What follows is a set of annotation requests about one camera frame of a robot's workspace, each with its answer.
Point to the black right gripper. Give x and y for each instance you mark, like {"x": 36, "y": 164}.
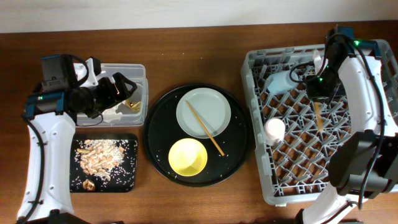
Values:
{"x": 319, "y": 86}

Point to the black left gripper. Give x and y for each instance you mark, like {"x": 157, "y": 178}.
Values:
{"x": 109, "y": 91}

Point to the white tissue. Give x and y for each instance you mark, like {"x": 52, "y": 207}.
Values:
{"x": 118, "y": 109}

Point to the gold foil wrapper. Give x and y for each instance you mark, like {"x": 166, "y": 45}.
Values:
{"x": 134, "y": 106}

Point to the light blue cup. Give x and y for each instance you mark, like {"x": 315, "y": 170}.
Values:
{"x": 281, "y": 82}

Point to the food scraps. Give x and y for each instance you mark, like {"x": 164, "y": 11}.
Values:
{"x": 99, "y": 158}

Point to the pink cup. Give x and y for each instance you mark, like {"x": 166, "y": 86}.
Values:
{"x": 274, "y": 130}

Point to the wooden chopstick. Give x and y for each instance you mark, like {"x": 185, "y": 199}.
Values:
{"x": 318, "y": 110}
{"x": 205, "y": 129}

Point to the yellow bowl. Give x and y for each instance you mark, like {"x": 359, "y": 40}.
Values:
{"x": 187, "y": 157}

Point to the light grey plate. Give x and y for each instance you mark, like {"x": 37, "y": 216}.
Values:
{"x": 211, "y": 107}

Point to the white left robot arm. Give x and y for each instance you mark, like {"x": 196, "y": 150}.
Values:
{"x": 50, "y": 113}

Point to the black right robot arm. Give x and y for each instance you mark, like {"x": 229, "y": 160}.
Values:
{"x": 366, "y": 164}

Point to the grey dishwasher rack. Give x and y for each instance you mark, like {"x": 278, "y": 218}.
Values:
{"x": 294, "y": 170}

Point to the clear plastic bin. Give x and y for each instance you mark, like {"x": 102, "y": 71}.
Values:
{"x": 137, "y": 74}

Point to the black rectangular tray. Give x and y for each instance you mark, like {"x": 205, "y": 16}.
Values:
{"x": 124, "y": 180}

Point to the round black tray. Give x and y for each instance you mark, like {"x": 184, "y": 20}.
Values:
{"x": 161, "y": 131}

